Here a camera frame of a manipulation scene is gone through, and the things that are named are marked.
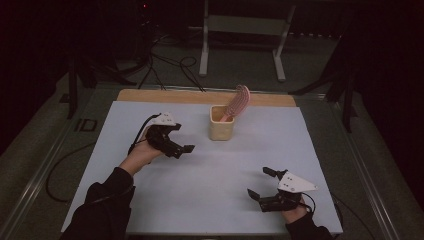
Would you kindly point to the beige square cup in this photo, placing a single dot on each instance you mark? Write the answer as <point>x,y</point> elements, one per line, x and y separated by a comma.
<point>221,128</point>

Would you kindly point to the white table mat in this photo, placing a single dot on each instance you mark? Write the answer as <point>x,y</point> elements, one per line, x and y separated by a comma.
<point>216,176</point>

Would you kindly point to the black metal stand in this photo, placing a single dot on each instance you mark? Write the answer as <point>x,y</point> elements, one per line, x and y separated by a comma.
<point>346,96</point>
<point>72,90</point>

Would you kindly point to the pink hairbrush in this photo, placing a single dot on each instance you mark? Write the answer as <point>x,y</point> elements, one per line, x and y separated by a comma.
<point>240,98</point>

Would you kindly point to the silver metal floor rail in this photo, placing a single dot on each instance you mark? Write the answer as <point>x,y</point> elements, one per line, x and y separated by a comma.
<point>36,176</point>
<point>366,173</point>

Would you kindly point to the person's left hand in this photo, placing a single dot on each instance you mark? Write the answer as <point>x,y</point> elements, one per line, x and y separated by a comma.
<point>141,155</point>

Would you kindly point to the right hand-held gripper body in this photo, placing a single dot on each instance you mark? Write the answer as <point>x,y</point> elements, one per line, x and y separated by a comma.
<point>295,184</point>

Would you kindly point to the white metal stand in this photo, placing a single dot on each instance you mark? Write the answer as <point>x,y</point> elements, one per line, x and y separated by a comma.
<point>246,25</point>

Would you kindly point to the black floor bracket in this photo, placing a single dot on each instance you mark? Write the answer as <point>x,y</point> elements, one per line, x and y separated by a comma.
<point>86,125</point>

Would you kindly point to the person's right hand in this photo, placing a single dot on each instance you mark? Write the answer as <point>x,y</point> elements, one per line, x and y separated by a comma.
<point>295,215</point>

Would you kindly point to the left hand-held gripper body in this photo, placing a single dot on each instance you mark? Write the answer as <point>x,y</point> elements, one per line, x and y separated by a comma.
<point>160,135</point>

